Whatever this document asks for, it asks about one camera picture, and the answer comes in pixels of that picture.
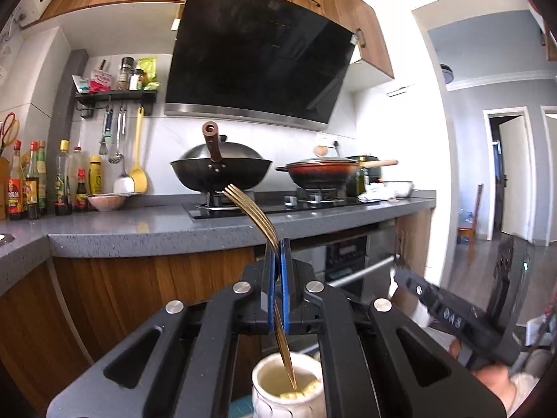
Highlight black wall shelf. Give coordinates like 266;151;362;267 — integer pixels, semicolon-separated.
74;90;158;119

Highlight white ceramic utensil holder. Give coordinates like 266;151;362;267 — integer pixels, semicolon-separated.
252;353;327;417

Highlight sauce bottle red cap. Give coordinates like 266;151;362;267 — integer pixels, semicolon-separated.
8;140;25;221

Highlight black range hood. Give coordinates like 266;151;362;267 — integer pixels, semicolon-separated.
164;0;355;129

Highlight stainless steel oven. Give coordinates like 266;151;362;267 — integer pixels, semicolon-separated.
291;220;398;304

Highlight gold spoon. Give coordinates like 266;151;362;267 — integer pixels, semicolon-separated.
224;184;297;390

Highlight red brown pan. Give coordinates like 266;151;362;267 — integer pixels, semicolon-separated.
275;145;398;190

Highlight person right hand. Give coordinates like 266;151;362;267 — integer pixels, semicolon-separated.
472;364;516;411

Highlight wooden chair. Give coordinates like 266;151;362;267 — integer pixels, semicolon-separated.
457;184;484;266

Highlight black wok wooden handle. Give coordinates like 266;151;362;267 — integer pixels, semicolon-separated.
171;121;272;193

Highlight clear oil bottle yellow cap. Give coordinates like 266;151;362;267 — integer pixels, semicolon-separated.
54;140;72;216

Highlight yellow mustard bottle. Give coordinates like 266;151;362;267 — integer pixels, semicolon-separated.
89;155;103;195

